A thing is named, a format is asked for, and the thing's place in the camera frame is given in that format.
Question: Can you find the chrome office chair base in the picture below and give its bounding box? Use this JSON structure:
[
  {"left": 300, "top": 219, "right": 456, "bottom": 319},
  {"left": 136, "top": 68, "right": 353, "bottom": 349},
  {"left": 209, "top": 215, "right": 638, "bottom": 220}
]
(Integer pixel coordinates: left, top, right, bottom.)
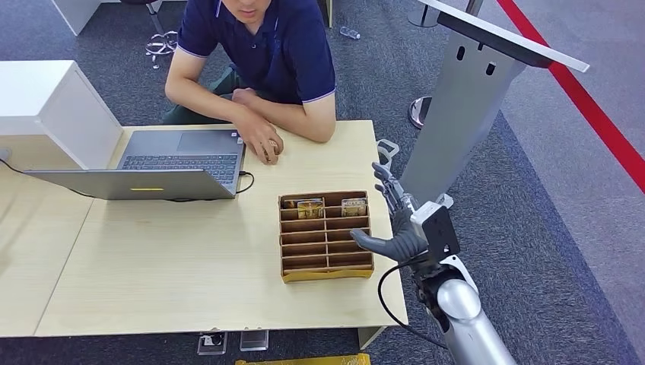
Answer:
[{"left": 145, "top": 0, "right": 180, "bottom": 70}]

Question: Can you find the white cabinet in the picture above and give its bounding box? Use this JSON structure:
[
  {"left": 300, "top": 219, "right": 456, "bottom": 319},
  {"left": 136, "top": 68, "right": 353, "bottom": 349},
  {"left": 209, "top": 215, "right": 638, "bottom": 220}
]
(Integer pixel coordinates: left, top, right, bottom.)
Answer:
[{"left": 0, "top": 60, "right": 125, "bottom": 171}]

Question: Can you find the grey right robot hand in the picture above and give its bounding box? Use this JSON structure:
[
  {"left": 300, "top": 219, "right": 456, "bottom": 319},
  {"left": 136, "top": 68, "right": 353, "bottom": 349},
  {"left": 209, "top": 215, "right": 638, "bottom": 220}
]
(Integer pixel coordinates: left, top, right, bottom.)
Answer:
[{"left": 350, "top": 160, "right": 429, "bottom": 263}]

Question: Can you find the floor power socket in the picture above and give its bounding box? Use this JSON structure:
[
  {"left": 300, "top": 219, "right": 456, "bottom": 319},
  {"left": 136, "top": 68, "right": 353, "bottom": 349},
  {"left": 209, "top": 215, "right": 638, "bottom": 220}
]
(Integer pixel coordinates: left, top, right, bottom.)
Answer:
[
  {"left": 239, "top": 329, "right": 270, "bottom": 353},
  {"left": 196, "top": 332, "right": 229, "bottom": 357}
]

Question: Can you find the person's right hand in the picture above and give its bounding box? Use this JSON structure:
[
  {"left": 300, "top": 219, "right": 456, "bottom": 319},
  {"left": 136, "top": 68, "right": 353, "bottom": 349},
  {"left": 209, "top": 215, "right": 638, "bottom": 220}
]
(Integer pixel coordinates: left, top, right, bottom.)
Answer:
[{"left": 237, "top": 114, "right": 284, "bottom": 167}]

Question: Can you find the wooden card organizer box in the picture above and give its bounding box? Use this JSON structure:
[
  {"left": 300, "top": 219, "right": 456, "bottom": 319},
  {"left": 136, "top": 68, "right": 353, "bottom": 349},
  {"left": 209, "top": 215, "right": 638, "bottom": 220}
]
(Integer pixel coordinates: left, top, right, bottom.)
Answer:
[{"left": 278, "top": 190, "right": 376, "bottom": 284}]

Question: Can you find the white desk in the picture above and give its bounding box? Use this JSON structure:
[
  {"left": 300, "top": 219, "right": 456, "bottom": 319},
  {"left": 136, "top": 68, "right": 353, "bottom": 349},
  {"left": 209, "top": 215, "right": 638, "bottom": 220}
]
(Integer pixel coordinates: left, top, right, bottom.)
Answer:
[{"left": 50, "top": 0, "right": 187, "bottom": 37}]

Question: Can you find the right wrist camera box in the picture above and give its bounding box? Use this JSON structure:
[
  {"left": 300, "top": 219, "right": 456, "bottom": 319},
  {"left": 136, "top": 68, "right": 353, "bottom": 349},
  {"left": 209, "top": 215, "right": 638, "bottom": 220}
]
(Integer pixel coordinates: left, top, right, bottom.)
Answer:
[{"left": 409, "top": 193, "right": 461, "bottom": 263}]

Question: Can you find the grey laptop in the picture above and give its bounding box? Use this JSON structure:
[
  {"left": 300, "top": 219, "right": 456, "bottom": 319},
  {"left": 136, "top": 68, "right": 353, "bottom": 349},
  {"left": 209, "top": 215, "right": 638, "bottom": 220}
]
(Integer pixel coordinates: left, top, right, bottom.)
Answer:
[{"left": 24, "top": 129, "right": 246, "bottom": 202}]

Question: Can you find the clear plastic holder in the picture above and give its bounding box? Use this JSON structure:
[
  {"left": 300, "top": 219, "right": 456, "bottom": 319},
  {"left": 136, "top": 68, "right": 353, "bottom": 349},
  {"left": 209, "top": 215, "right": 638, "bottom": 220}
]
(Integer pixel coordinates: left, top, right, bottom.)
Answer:
[{"left": 376, "top": 138, "right": 401, "bottom": 170}]

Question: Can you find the chrome round stand base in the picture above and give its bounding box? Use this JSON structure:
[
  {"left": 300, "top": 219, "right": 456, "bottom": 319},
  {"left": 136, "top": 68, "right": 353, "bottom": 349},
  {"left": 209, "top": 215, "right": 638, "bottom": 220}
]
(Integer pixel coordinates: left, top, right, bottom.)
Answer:
[
  {"left": 408, "top": 95, "right": 434, "bottom": 131},
  {"left": 407, "top": 4, "right": 440, "bottom": 29}
]

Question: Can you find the yellow plastic sheet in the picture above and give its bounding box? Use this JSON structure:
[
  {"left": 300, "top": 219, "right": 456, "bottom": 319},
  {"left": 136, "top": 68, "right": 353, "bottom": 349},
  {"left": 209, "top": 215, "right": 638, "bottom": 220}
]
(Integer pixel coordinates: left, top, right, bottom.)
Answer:
[{"left": 234, "top": 353, "right": 372, "bottom": 365}]

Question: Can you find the table leg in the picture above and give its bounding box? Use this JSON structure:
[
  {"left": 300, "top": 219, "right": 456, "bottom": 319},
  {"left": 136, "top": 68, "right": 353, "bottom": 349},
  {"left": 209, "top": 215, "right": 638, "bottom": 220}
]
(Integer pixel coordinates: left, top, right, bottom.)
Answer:
[{"left": 357, "top": 326, "right": 388, "bottom": 351}]

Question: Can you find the grey kiosk stand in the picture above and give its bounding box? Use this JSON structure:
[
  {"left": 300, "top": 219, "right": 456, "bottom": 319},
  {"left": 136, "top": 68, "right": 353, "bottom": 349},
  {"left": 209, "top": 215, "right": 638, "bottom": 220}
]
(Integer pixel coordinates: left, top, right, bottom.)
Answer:
[{"left": 399, "top": 0, "right": 590, "bottom": 208}]

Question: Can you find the person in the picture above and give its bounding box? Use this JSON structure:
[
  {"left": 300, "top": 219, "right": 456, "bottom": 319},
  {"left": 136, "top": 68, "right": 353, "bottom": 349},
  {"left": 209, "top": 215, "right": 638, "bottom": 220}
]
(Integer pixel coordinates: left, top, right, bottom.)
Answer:
[{"left": 162, "top": 0, "right": 338, "bottom": 167}]

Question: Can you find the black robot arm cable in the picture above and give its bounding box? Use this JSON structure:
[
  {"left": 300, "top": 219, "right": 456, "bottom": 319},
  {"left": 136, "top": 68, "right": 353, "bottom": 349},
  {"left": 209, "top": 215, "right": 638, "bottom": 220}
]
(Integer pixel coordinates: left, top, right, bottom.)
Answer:
[{"left": 377, "top": 252, "right": 450, "bottom": 350}]

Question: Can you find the person's left hand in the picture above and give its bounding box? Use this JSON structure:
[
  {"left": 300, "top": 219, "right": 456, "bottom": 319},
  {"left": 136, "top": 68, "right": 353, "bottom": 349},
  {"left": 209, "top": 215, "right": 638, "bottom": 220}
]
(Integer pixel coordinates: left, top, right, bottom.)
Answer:
[{"left": 231, "top": 87, "right": 268, "bottom": 110}]

